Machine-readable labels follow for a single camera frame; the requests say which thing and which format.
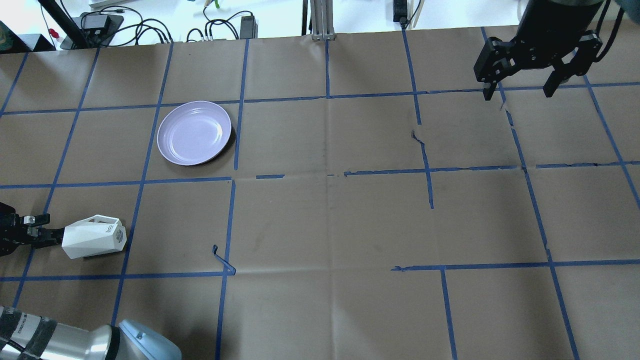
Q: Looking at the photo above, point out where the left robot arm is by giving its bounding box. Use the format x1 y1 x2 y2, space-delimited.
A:
0 203 183 360

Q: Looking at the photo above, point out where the white faceted cup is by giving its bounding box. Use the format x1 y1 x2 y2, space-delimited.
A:
61 214 127 259

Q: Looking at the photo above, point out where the brown paper table cover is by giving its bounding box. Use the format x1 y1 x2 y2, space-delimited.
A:
1 22 639 360

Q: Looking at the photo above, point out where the black power adapter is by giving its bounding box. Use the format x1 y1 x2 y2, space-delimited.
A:
238 14 258 40

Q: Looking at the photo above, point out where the lilac plate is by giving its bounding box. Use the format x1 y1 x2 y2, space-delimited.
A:
155 100 233 166

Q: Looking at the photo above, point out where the black monitor stand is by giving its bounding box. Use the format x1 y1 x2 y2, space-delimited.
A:
58 13 124 48

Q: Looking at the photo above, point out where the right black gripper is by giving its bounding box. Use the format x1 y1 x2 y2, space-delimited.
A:
473 0 603 101

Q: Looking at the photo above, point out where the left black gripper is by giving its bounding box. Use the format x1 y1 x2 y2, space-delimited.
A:
0 203 65 256

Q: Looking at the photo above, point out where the aluminium frame post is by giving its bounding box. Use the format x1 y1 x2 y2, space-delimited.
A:
310 0 336 41

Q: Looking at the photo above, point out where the red button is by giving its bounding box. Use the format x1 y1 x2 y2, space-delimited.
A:
48 28 60 41

